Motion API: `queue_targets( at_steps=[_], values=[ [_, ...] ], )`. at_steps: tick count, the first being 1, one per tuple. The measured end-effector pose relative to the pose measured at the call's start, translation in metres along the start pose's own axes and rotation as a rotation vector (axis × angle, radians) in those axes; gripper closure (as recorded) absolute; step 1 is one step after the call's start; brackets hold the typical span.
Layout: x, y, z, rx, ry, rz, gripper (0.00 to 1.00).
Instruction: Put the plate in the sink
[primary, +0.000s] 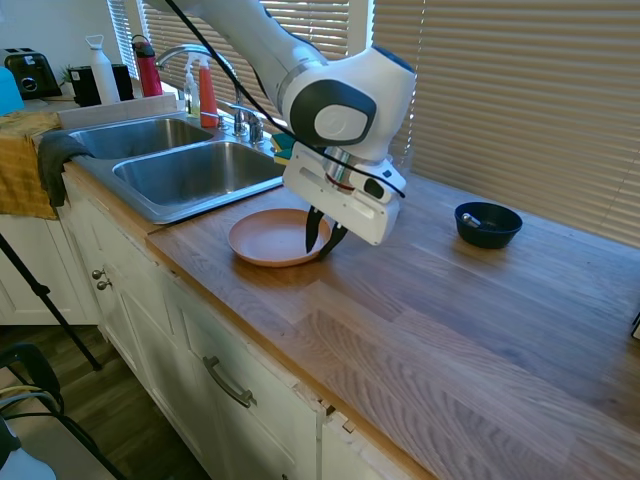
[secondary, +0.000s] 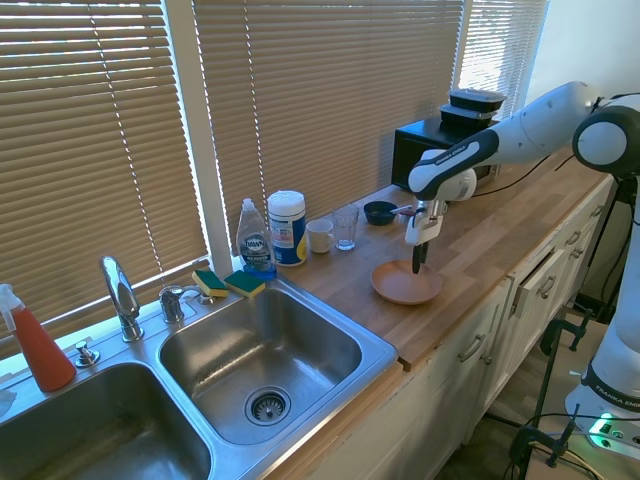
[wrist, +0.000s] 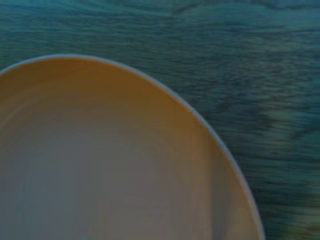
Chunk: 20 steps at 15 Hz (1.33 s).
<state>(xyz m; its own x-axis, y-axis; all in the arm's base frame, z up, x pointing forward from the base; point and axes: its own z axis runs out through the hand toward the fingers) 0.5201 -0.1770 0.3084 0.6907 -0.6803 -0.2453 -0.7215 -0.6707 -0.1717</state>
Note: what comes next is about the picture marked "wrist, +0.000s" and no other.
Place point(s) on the orange plate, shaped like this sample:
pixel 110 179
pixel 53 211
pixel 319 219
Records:
pixel 100 162

